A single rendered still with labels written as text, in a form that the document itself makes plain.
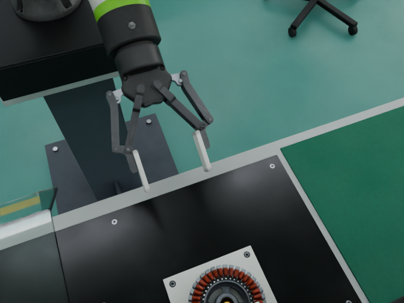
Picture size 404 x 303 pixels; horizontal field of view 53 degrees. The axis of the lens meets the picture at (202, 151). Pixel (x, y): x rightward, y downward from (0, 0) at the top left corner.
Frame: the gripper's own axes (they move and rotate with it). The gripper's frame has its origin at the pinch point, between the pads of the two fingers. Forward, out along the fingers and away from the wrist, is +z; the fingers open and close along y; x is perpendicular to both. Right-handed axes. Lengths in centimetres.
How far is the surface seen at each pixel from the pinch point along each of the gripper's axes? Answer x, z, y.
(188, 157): -97, -1, -20
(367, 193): -1.0, 15.4, -32.5
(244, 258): 3.0, 17.1, -5.8
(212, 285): 7.0, 17.8, 1.1
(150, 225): -4.0, 7.9, 6.4
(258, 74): -112, -28, -67
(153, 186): -9.8, 2.1, 3.4
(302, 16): -116, -50, -101
